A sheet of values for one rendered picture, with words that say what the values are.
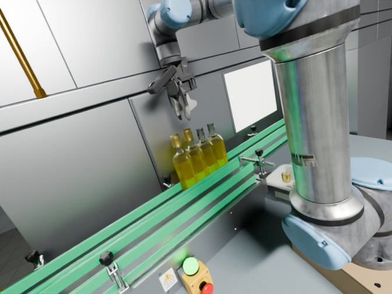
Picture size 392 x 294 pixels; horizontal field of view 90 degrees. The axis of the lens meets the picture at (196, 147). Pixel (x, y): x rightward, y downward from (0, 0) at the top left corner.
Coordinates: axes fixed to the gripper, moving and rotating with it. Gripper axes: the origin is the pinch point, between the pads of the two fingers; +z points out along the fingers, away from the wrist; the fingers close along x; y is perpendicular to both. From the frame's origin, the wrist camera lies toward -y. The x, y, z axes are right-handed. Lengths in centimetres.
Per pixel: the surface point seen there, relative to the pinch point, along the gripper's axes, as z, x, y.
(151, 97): -9.7, 11.7, -3.8
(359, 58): 2, -24, 106
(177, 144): 7.9, -2.0, -6.5
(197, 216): 28.7, -13.7, -13.7
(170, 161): 18.0, 11.7, -5.3
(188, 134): 6.3, -1.7, -0.6
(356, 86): 17, -23, 103
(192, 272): 37.1, -21.2, -24.4
